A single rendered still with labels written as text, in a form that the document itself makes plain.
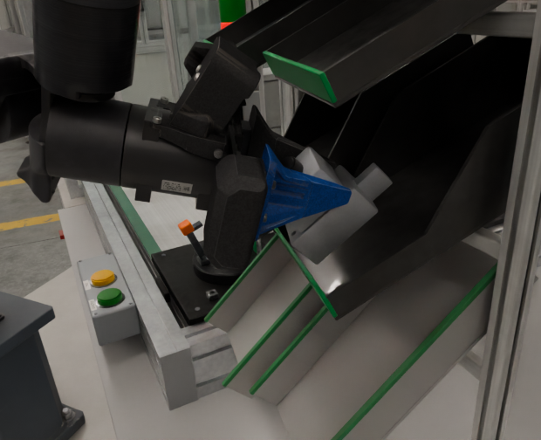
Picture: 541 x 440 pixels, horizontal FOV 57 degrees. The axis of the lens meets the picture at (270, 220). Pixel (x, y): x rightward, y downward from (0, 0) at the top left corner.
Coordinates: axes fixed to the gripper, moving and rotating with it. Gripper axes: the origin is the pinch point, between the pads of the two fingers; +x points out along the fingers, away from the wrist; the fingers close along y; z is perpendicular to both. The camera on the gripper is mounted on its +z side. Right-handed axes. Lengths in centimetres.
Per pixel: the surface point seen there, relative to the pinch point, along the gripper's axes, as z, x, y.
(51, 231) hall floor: -185, -77, 270
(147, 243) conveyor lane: -45, -11, 57
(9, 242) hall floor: -191, -101, 260
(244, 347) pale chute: -30.5, 3.6, 13.8
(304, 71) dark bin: 7.5, -1.7, -0.7
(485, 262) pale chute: -6.3, 20.1, 1.9
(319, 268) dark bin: -8.8, 4.6, 1.3
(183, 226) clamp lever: -28.5, -5.2, 38.2
